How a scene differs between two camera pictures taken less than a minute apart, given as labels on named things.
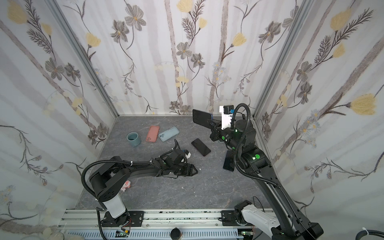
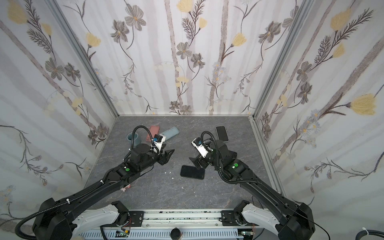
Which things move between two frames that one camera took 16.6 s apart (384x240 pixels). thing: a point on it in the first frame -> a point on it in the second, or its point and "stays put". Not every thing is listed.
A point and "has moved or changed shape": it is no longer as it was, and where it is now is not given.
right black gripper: (214, 125) -> (202, 161)
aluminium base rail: (86, 224) stays put
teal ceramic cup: (133, 138) stays put
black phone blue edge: (201, 117) has moved or changed shape
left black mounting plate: (136, 217) stays put
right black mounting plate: (228, 219) stays put
